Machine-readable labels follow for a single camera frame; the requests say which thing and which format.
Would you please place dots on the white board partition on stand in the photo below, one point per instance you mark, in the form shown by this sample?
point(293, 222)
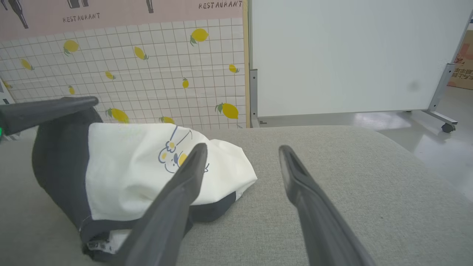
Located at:
point(351, 55)

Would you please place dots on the white and black T-shirt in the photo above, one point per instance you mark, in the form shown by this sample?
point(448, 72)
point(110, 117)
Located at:
point(125, 166)

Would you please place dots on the brown cardboard box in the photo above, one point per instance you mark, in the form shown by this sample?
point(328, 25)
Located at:
point(463, 62)

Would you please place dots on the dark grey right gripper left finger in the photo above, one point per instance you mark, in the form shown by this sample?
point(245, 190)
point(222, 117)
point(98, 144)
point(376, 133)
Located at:
point(166, 210)

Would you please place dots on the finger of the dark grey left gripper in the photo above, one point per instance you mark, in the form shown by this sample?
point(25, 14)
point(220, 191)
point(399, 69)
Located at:
point(44, 112)

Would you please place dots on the lemon print grid wall panel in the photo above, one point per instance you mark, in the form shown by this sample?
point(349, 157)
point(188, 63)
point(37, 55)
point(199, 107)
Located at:
point(155, 66)

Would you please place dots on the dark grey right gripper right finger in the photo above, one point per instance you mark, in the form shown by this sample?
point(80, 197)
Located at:
point(317, 218)

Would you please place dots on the grey fabric sofa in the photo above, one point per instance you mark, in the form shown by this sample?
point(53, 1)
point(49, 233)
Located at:
point(351, 166)

